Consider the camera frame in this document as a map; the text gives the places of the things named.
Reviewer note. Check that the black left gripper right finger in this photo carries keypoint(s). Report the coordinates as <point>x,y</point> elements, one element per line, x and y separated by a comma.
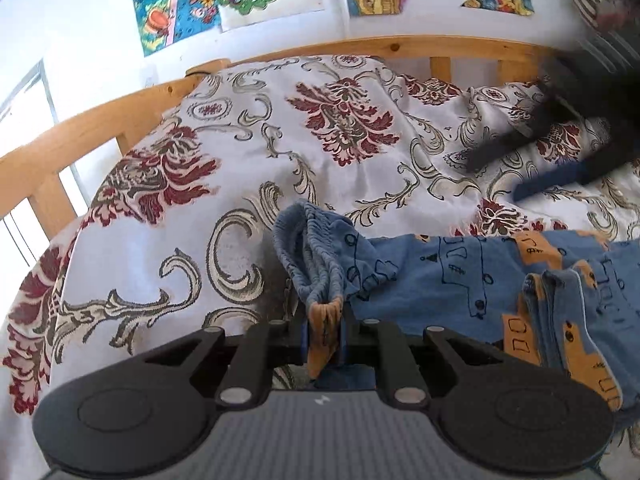
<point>359,340</point>

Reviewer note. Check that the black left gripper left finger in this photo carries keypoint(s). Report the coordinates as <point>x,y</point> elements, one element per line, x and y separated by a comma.
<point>286,342</point>

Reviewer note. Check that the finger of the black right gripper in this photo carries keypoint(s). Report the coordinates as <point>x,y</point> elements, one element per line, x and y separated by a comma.
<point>520,137</point>
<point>595,166</point>

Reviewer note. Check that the blue orange printed pants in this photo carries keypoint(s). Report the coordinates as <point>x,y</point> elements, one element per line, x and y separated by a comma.
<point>560,299</point>

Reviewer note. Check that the white floral bedspread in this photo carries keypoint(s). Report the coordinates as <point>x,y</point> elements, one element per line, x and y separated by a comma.
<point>177,235</point>

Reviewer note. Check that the cartoon girl poster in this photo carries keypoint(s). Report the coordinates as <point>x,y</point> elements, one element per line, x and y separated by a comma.
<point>162,23</point>

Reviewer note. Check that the wooden bed frame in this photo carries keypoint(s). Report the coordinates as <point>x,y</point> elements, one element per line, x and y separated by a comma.
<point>32,171</point>

